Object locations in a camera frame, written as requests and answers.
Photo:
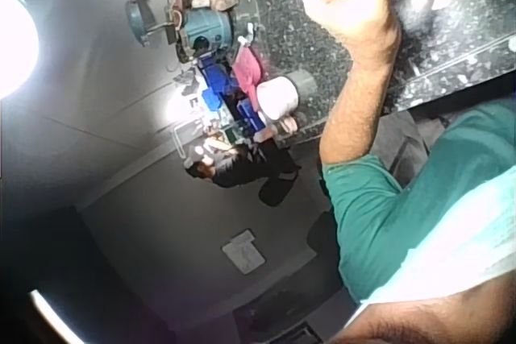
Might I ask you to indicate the blue plastic crate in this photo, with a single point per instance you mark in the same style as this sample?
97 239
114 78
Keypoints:
250 116

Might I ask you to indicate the pink cloth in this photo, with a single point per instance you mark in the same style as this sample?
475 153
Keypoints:
248 72

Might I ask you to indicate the white floor cloth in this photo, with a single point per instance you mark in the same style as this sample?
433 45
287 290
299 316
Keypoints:
244 253

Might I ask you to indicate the person's left hand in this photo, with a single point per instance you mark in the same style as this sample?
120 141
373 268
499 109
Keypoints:
354 9

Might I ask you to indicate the grey cup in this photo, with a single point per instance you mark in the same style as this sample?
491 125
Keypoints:
303 81

